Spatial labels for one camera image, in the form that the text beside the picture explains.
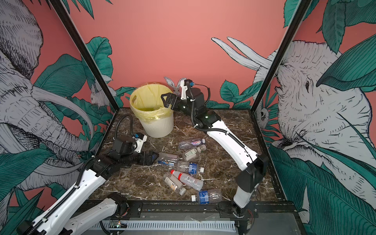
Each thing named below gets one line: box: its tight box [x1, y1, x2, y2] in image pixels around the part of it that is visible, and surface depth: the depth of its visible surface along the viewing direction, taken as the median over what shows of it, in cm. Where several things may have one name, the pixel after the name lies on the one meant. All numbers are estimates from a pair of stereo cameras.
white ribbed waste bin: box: [129, 84, 175, 139], surface depth 95 cm
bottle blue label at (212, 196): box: [190, 188, 223, 205], surface depth 75 cm
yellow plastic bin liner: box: [129, 84, 174, 123], surface depth 95 cm
